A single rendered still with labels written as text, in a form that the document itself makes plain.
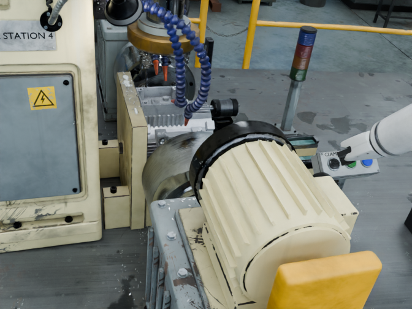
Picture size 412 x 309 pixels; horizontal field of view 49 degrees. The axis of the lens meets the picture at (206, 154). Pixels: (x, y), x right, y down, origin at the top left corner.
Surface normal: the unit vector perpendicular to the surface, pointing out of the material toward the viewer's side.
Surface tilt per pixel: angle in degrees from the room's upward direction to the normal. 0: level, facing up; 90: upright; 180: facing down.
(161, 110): 90
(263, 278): 90
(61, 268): 0
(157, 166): 54
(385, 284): 0
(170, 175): 43
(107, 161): 90
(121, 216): 90
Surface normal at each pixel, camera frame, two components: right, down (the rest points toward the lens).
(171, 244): 0.11, -0.81
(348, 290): 0.27, 0.58
